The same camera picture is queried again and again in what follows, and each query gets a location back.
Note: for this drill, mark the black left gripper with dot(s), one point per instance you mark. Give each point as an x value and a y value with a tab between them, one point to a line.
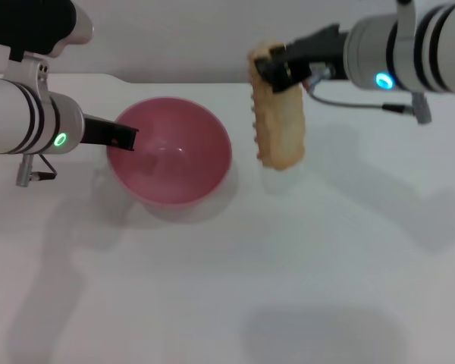
96	130

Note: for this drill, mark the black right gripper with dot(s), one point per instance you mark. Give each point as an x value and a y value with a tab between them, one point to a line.
318	45

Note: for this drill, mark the long golden bread loaf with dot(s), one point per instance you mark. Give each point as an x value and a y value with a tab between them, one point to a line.
280	125

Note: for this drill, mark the pink plastic bowl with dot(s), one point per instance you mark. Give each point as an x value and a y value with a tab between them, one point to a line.
182	167

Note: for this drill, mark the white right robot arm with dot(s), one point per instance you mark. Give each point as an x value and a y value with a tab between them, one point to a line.
432	53

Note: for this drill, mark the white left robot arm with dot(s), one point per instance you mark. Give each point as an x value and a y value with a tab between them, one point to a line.
15	117

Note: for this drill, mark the silver left camera bracket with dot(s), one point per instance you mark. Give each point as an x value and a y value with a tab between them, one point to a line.
36	74

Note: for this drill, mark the silver camera bracket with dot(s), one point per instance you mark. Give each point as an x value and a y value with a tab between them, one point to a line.
405	26
36	74

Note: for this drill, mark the silver right camera bracket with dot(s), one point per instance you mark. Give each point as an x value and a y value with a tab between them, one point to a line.
405	26

